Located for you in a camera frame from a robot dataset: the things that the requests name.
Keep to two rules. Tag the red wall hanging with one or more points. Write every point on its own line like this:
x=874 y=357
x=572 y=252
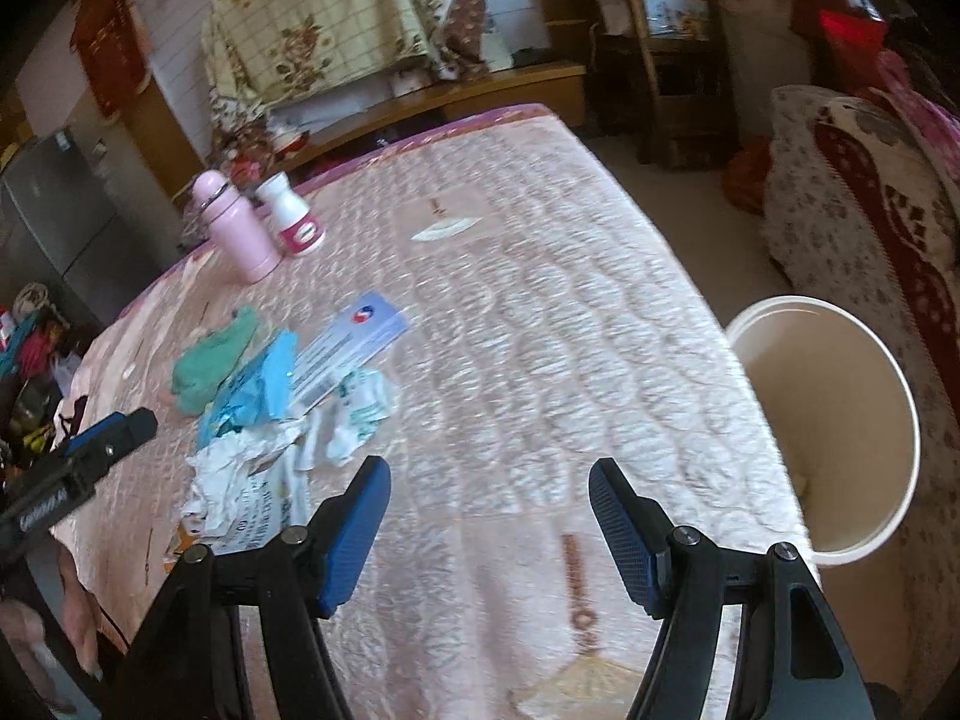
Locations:
x=109 y=41

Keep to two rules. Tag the blue plastic wrapper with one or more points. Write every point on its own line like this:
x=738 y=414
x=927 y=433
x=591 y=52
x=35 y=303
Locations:
x=259 y=390

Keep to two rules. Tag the small black item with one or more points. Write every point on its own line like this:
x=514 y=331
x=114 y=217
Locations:
x=534 y=58

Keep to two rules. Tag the pile of colourful clutter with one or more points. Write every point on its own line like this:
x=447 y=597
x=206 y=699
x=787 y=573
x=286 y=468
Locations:
x=30 y=360

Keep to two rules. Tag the pink insulated bottle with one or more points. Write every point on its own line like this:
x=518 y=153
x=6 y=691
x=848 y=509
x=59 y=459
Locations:
x=236 y=232

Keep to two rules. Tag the white pill bottle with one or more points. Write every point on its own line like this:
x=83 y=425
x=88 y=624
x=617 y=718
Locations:
x=296 y=221

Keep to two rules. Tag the yellow floral checked blanket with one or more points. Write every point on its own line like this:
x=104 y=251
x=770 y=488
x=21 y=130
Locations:
x=322 y=22

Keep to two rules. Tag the wooden bed headboard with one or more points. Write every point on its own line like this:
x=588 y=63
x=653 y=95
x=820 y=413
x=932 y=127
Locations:
x=487 y=90

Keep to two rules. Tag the blue and white carton box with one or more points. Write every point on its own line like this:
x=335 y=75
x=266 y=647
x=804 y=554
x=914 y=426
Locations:
x=349 y=345

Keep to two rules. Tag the floral printed box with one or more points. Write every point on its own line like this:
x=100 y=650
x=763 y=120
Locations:
x=675 y=15

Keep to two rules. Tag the beige floral sofa cover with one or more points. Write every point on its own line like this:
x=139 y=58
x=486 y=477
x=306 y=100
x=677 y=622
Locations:
x=825 y=225

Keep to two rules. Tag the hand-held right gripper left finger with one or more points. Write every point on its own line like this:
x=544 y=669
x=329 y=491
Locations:
x=352 y=540

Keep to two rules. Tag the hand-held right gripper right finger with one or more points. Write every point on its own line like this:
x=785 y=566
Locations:
x=622 y=540

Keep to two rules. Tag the red-brown floral cloth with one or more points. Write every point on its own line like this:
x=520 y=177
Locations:
x=465 y=26

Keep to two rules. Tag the dark wooden shelf rack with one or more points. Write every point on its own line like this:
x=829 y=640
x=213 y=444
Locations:
x=675 y=105

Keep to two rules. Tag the grey refrigerator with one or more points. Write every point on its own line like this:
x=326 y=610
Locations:
x=60 y=225

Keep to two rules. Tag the red cloth bundle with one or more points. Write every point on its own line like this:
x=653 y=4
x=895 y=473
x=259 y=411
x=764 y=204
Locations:
x=746 y=176

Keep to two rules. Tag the teal green towel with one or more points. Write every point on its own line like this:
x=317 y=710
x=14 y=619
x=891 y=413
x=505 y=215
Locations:
x=214 y=360

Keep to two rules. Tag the small white box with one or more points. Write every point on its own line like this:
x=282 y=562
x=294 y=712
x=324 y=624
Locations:
x=405 y=82

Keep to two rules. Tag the red pillow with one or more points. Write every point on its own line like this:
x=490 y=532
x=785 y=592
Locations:
x=851 y=41

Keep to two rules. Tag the hanging floral cloth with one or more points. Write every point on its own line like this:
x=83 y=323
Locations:
x=240 y=135

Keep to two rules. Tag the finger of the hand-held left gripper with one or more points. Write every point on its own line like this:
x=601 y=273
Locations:
x=112 y=431

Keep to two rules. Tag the pink printed cloth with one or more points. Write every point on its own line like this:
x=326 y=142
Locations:
x=919 y=112

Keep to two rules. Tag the white teal-printed wrapper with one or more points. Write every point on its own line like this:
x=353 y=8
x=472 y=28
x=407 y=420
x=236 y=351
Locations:
x=360 y=412

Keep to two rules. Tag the white plastic bucket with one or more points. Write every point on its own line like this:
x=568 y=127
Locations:
x=825 y=405

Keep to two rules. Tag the dark red patterned blanket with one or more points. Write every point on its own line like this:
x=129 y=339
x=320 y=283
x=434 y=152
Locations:
x=900 y=240

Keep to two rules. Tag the brown wooden cabinet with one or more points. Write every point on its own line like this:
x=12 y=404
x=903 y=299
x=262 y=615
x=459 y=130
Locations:
x=161 y=157

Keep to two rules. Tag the crumpled white tissue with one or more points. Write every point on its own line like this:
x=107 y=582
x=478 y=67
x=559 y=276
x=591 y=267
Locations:
x=225 y=472

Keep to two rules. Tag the red and white bowl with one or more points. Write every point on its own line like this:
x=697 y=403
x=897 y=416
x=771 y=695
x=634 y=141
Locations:
x=289 y=141

